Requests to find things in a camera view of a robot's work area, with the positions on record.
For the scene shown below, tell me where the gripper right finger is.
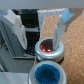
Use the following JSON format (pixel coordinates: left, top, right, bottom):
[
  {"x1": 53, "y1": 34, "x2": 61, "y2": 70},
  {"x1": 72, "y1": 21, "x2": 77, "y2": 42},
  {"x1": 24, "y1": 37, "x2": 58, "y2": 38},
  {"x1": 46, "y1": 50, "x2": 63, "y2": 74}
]
[{"x1": 52, "y1": 8, "x2": 76, "y2": 49}]

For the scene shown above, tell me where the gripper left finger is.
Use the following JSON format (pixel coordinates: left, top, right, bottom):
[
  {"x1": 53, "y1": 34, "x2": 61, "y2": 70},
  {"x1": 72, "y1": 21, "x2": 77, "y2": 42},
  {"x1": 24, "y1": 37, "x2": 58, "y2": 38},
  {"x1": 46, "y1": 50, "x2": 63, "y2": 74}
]
[{"x1": 0, "y1": 8, "x2": 27, "y2": 58}]

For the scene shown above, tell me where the blue button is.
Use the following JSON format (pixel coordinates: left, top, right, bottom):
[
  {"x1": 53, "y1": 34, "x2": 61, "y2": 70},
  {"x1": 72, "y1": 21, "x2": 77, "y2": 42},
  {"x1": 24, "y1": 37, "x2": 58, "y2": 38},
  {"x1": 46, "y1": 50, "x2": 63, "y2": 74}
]
[{"x1": 27, "y1": 63, "x2": 63, "y2": 84}]

